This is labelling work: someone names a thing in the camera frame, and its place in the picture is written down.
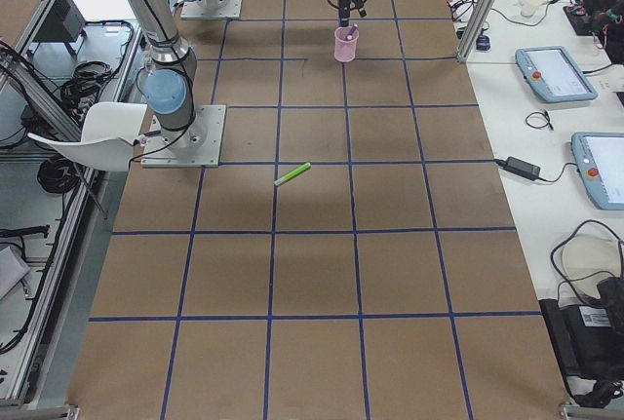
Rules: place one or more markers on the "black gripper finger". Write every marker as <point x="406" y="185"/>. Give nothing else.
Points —
<point x="344" y="7"/>
<point x="360" y="7"/>

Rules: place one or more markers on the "purple highlighter pen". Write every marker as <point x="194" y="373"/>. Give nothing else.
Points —
<point x="350" y="35"/>

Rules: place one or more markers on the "pink mesh pen cup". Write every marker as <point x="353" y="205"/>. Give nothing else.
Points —
<point x="344" y="51"/>

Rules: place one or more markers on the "green highlighter pen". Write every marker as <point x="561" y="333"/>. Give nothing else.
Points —
<point x="288" y="176"/>

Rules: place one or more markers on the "upper blue teach pendant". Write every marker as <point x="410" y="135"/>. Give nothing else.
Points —
<point x="553" y="75"/>

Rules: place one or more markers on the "blue teach pendant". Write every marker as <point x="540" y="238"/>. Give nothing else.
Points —
<point x="553" y="75"/>
<point x="599" y="159"/>

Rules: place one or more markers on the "black power adapter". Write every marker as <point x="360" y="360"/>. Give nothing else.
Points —
<point x="519" y="168"/>

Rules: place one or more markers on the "white plastic chair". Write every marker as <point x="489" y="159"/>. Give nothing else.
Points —
<point x="108" y="137"/>

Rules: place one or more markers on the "lower blue teach pendant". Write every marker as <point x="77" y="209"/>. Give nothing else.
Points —
<point x="599" y="159"/>

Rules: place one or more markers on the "black box device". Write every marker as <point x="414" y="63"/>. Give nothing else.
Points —
<point x="584" y="343"/>

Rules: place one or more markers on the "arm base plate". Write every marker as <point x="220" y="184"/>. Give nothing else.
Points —
<point x="199" y="146"/>
<point x="212" y="10"/>

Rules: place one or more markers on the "aluminium frame post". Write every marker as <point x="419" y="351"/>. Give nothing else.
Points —
<point x="473" y="29"/>

